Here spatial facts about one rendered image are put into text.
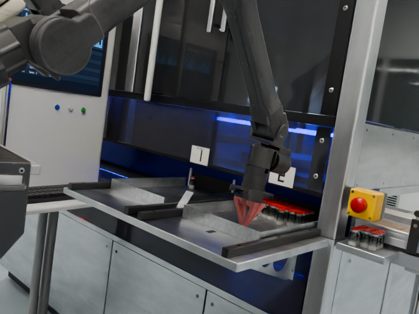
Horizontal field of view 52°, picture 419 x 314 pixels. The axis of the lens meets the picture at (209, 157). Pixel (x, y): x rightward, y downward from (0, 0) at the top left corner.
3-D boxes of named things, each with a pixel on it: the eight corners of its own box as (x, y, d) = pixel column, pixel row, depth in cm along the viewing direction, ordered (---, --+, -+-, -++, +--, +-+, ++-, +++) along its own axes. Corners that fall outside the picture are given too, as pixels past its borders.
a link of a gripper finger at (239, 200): (264, 233, 105) (274, 197, 105) (247, 232, 100) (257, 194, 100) (242, 225, 110) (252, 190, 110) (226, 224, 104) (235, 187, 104)
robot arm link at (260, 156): (247, 139, 104) (267, 143, 100) (264, 145, 109) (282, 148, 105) (240, 167, 104) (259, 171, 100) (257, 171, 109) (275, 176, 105)
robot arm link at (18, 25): (-16, 29, 58) (-3, 32, 54) (48, 0, 63) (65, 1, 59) (18, 88, 63) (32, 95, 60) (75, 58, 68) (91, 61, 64)
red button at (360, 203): (353, 210, 111) (356, 195, 111) (368, 214, 109) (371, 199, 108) (347, 210, 109) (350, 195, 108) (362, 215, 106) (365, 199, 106)
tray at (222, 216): (255, 208, 142) (257, 197, 142) (326, 230, 125) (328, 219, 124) (182, 216, 117) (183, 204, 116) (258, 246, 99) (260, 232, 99)
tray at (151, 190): (184, 185, 164) (186, 177, 164) (236, 202, 147) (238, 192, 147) (110, 189, 139) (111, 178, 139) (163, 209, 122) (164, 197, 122)
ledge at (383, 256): (356, 242, 125) (357, 235, 125) (401, 256, 116) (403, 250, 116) (335, 248, 114) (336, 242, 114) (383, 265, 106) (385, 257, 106)
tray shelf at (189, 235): (175, 187, 168) (176, 182, 168) (340, 242, 122) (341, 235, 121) (62, 192, 132) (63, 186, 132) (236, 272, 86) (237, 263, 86)
